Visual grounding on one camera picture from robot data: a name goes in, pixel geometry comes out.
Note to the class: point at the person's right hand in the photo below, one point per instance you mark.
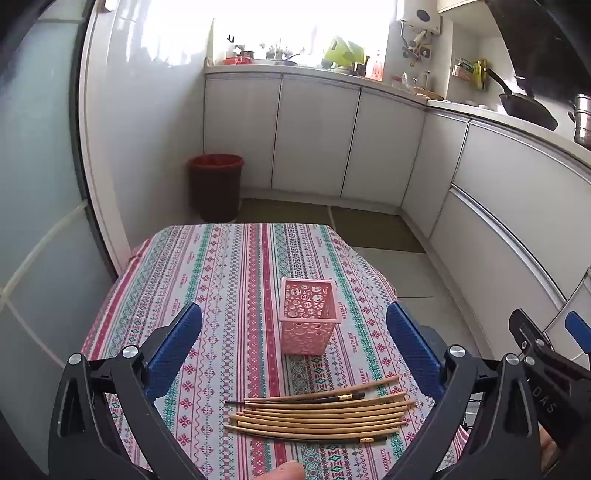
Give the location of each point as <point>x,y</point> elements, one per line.
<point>548,454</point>

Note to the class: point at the steel steamer pot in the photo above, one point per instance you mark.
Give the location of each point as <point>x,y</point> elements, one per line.
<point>582,120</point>

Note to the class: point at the green plastic bag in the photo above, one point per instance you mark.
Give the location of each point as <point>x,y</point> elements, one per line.
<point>344,51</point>

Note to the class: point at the frosted glass sliding door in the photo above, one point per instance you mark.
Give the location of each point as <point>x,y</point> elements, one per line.
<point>37,184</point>

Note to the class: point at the pink perforated utensil holder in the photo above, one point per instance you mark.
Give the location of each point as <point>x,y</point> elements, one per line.
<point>310,323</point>

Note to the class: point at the olive floor mat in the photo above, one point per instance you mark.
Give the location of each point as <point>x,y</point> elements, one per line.
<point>286,212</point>
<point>374,230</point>

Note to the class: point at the striped patterned tablecloth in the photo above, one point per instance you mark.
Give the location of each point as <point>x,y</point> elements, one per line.
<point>231,286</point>

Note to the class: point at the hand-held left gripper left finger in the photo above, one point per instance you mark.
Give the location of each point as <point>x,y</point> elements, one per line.
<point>178,353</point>

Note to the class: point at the red bowl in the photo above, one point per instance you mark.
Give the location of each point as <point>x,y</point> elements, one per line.
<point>238,60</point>

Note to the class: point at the pile of bamboo chopsticks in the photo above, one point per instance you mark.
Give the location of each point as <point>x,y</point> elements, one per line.
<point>323,414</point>

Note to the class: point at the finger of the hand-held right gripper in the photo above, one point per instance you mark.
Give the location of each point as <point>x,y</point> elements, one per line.
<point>524,330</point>
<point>578,325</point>

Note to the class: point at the trash bin with red liner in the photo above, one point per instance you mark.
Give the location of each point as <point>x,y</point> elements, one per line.
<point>214,184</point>

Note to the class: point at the black range hood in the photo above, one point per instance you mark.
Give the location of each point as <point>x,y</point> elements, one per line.
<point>547,46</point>

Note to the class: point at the white wall cabinets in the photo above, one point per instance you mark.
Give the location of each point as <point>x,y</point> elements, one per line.
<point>461,4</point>

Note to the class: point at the white base kitchen cabinets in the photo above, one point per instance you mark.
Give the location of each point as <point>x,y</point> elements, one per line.
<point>314,138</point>

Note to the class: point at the bright kitchen window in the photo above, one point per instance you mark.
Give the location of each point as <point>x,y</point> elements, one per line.
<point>300,27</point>

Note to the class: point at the person's left hand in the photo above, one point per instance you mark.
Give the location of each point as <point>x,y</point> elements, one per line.
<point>281,471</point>

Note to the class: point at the white water heater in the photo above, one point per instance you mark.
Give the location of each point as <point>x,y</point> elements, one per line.
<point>422,16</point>

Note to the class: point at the red bottle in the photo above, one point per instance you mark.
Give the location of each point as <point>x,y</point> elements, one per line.
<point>377,67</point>

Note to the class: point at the dark chopstick with gold band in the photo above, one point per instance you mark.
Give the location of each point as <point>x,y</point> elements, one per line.
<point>342,397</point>
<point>367,440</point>

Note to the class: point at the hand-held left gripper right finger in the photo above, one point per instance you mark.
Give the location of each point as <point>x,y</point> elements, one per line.
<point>411,350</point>

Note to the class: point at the black wok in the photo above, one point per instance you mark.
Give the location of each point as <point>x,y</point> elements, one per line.
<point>526,110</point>

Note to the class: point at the wall rack with yellow packets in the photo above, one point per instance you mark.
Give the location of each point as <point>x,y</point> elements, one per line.
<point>471,73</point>

